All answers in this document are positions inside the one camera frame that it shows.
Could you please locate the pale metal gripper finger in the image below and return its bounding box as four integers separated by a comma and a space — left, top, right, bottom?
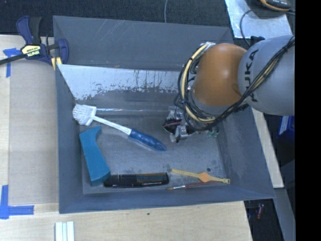
168, 106, 184, 120
169, 125, 189, 144

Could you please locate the grey metal bin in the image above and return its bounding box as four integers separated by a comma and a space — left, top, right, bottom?
52, 15, 277, 214

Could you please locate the blue foam block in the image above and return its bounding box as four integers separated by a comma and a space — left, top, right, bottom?
78, 125, 112, 187

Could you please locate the clear plastic stick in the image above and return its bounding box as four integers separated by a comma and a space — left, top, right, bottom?
96, 107, 174, 114

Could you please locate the red-brown paintbrush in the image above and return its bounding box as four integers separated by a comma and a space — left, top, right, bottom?
166, 180, 222, 191

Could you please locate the black flat comb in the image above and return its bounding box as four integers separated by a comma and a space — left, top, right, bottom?
103, 172, 170, 189

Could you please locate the yellow and orange wrist strap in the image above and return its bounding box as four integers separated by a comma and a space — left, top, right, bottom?
170, 168, 231, 185

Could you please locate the white and blue dish brush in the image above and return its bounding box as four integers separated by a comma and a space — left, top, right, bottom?
72, 103, 168, 152

